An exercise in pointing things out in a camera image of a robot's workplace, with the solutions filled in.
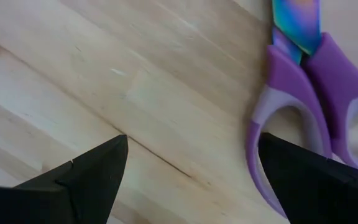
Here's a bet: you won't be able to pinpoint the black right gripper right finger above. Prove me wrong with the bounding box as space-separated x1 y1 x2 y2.
257 132 358 224

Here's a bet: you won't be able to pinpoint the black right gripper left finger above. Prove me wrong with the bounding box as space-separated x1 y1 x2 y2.
0 134 129 224

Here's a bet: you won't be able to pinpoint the purple-handled scissors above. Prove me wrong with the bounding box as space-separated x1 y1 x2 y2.
245 0 358 218

